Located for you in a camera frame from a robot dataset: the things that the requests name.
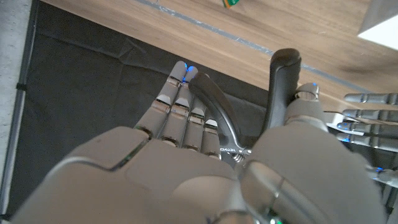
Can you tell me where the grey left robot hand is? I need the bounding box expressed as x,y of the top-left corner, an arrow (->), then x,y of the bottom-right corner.
335,92 -> 398,189

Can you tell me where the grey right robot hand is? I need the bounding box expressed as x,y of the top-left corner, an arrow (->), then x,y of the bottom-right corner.
11,60 -> 388,224

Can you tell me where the black grip strengthener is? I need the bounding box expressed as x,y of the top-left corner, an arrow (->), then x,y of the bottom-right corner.
188,48 -> 302,170

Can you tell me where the black backdrop curtain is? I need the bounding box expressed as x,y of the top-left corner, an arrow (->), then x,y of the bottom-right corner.
5,1 -> 398,218

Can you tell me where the black backdrop pole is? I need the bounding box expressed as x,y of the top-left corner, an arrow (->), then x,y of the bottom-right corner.
0,0 -> 40,222

